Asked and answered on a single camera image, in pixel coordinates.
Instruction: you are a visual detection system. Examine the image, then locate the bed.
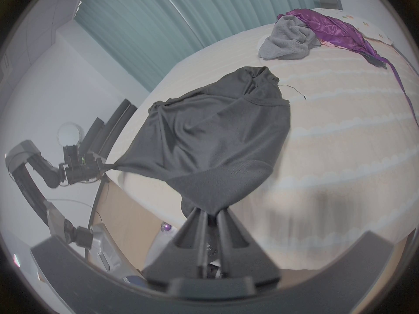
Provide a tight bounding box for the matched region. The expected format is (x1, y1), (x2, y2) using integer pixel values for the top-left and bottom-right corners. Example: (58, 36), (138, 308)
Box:
(116, 0), (419, 271)

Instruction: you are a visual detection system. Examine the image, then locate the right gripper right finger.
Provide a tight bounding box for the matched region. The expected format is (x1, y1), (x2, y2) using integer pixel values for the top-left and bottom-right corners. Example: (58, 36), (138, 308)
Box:
(216, 207), (283, 287)

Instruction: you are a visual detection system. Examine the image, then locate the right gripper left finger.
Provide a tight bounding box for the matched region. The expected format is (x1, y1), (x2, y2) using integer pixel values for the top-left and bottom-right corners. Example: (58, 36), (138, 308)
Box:
(143, 207), (209, 285)

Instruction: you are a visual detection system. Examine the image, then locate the round mirror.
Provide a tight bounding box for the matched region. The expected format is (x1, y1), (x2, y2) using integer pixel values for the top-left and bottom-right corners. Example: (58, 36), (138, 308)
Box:
(57, 122), (81, 147)

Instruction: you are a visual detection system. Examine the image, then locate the blue-green curtain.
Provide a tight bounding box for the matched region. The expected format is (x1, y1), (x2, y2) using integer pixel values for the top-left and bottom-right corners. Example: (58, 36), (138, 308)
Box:
(74, 0), (205, 92)
(154, 0), (329, 50)

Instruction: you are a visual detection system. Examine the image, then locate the grey garment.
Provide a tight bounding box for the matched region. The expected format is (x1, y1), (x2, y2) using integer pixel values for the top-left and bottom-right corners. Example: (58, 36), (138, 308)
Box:
(258, 15), (322, 61)

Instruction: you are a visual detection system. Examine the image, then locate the purple satin garment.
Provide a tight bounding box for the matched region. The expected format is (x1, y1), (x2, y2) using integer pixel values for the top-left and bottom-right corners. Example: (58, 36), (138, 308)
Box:
(278, 9), (419, 127)

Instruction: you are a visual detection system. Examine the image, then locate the black T-shirt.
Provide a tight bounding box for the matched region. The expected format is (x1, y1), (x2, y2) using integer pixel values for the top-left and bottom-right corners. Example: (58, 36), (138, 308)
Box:
(105, 66), (292, 219)

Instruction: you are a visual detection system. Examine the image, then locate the white printed pillow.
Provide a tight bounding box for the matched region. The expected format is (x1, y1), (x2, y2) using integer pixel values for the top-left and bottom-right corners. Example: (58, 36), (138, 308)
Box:
(340, 10), (393, 46)

